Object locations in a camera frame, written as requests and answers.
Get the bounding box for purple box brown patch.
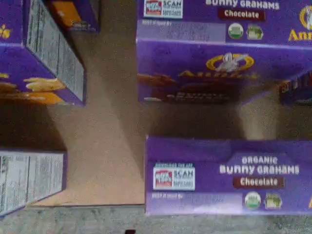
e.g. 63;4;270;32
136;0;312;104
145;136;312;215

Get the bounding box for purple box orange patch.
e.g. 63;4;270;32
0;150;68;217
47;0;100;33
0;0;85;106

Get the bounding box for brown cardboard tray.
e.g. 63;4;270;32
0;0;281;208

